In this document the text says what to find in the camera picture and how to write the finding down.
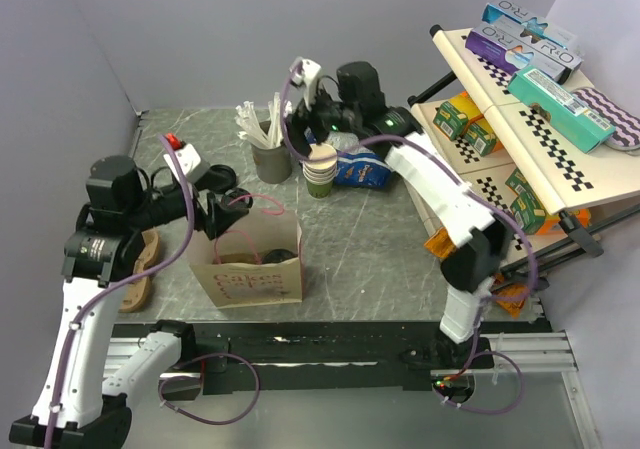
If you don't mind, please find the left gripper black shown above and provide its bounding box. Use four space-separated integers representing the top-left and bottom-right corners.
125 167 248 237

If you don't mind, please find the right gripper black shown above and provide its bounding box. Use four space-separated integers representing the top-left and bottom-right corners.
279 79 360 158

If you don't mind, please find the pink paper gift bag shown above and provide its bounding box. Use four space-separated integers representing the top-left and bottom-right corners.
186 194 304 309

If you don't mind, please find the black plastic cup lid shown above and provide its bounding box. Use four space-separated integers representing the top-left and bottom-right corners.
262 249 296 264

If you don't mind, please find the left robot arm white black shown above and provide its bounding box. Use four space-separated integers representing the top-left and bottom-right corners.
9 150 251 448

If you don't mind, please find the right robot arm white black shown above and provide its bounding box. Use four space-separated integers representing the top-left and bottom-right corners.
280 58 513 368

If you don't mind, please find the stack of black lids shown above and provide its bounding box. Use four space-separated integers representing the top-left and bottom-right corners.
207 164 237 193

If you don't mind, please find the stack of green paper cups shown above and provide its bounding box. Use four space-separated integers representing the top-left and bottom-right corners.
303 143 337 199

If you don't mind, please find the blue chips bag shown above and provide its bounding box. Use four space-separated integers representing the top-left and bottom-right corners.
305 130 391 189

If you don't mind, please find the cardboard cup carrier tray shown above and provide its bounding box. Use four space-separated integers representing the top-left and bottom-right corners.
119 229 160 313

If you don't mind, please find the green yellow box upper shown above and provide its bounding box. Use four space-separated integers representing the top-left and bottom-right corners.
433 92 484 141

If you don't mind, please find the green yellow box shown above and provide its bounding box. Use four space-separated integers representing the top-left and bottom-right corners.
464 118 503 157
433 92 484 141

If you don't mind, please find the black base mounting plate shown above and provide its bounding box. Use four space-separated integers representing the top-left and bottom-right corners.
134 320 496 396

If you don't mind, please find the purple toothpaste box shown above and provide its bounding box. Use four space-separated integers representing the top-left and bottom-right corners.
465 22 583 84

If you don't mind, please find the blue toothpaste box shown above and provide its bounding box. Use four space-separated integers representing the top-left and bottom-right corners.
482 0 578 49

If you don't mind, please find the beige tiered shelf rack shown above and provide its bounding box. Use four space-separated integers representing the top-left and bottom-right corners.
409 25 639 271

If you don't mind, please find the green box lower shelf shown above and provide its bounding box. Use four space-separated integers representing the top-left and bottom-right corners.
506 168 547 235

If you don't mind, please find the teal box with barcode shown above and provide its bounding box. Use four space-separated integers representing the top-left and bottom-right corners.
508 67 615 153

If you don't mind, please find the orange snack packet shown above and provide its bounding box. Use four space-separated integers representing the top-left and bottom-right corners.
424 227 526 318

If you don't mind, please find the orange chips bag lower shelf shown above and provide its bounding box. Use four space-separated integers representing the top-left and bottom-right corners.
536 208 591 235

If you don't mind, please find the purple wavy striped pouch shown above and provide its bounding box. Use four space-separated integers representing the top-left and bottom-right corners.
572 87 639 154

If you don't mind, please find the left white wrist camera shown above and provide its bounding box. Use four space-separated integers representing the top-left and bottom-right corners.
165 133 210 184

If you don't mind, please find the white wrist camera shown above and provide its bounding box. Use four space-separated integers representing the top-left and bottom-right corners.
290 57 322 109
165 133 210 184

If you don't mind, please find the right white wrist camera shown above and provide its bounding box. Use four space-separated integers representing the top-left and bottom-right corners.
290 57 322 109

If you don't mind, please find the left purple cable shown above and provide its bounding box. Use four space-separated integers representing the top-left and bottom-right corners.
43 133 261 449

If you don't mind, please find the purple cable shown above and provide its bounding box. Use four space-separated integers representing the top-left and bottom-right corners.
43 133 261 449
279 57 540 415

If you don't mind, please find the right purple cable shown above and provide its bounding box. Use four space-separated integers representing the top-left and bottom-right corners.
279 57 540 415

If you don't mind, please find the aluminium rail frame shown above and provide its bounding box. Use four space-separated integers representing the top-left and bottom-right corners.
103 323 601 448

